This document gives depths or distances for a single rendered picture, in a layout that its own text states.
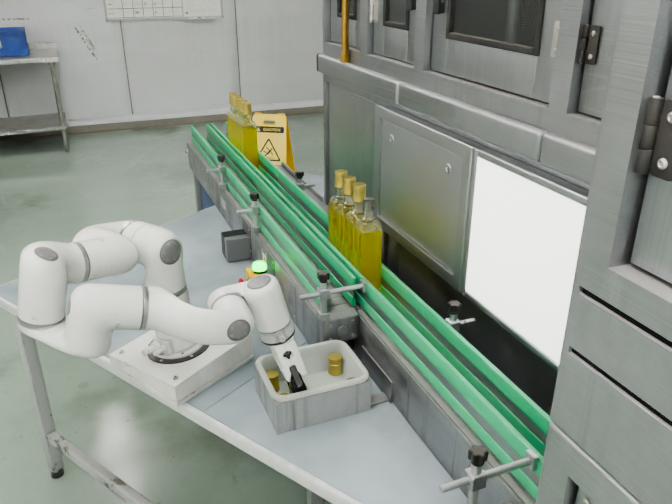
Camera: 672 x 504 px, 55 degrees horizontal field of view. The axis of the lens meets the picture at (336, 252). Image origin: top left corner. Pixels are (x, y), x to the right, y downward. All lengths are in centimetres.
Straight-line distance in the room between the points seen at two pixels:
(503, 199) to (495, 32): 33
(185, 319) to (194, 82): 630
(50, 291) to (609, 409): 99
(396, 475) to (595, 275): 82
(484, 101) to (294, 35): 636
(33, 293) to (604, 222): 101
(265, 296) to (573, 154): 62
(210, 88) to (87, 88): 128
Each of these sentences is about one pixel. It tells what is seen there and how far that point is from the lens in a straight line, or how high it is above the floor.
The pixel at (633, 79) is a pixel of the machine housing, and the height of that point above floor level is 159.
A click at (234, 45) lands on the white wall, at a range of 748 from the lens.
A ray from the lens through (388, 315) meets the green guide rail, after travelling 146.
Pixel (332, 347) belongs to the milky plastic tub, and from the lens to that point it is 155.
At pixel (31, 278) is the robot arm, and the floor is 114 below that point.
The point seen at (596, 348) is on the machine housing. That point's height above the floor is 135.
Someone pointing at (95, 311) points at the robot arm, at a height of 110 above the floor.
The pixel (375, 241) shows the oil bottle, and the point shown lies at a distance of 158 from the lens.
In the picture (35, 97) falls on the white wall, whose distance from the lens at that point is 734.
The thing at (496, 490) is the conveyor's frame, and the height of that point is 85.
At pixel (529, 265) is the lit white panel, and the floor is 115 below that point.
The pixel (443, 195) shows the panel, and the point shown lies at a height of 118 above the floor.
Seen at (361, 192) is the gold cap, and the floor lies 115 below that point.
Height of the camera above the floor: 167
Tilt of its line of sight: 24 degrees down
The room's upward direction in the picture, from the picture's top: straight up
